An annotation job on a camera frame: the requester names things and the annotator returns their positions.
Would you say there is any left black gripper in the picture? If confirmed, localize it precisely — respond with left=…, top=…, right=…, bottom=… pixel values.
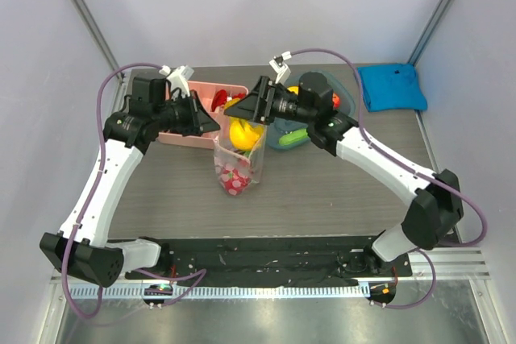
left=153, top=89, right=220, bottom=137

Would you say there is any yellow banana bunch toy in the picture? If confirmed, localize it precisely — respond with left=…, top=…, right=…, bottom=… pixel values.
left=229, top=118, right=264, bottom=151

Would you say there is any clear pink zip top bag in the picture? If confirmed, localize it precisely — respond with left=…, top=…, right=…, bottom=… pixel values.
left=214, top=115, right=267, bottom=191

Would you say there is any yellow bell pepper toy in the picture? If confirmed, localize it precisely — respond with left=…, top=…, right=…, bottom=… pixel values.
left=287, top=85, right=299, bottom=95

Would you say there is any green cucumber toy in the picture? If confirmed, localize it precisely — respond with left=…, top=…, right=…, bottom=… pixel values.
left=278, top=128, right=309, bottom=147

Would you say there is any pink dragon fruit toy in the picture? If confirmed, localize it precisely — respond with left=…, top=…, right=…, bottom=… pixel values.
left=215, top=164, right=252, bottom=196

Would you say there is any red strawberry toy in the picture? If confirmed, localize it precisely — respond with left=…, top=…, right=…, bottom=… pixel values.
left=332, top=93, right=340, bottom=109

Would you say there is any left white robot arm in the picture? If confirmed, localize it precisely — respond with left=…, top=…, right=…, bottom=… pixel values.
left=40, top=75, right=220, bottom=288

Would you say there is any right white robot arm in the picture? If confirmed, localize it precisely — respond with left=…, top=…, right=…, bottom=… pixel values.
left=224, top=72, right=464, bottom=276

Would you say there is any red fabric item right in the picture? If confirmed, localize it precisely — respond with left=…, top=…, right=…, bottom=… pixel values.
left=228, top=93, right=247, bottom=102

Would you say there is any red fabric item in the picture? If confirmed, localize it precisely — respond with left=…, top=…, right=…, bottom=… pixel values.
left=210, top=89, right=228, bottom=112
left=228, top=93, right=247, bottom=102

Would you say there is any red fabric item left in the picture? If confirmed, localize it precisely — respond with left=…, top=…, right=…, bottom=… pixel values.
left=210, top=89, right=228, bottom=112

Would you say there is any pink divided organizer box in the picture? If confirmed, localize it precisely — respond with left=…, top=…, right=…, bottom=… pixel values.
left=157, top=81, right=248, bottom=150

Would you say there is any teal plastic fruit tray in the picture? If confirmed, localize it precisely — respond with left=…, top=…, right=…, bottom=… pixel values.
left=266, top=69, right=356, bottom=151

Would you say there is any folded blue cloth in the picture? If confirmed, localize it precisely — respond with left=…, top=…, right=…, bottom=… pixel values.
left=358, top=64, right=427, bottom=113

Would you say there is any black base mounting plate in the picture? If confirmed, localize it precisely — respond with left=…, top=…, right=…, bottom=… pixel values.
left=124, top=238, right=412, bottom=280

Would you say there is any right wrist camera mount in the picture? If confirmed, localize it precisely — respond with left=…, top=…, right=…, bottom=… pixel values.
left=269, top=51, right=292, bottom=85

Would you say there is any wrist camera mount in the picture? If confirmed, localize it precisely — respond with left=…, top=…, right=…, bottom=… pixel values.
left=269, top=51, right=292, bottom=85
left=159, top=65, right=194, bottom=97

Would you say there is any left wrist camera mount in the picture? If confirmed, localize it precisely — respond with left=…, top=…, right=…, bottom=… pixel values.
left=159, top=65, right=194, bottom=97

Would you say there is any white slotted cable duct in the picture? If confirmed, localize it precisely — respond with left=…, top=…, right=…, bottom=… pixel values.
left=68, top=284, right=371, bottom=299

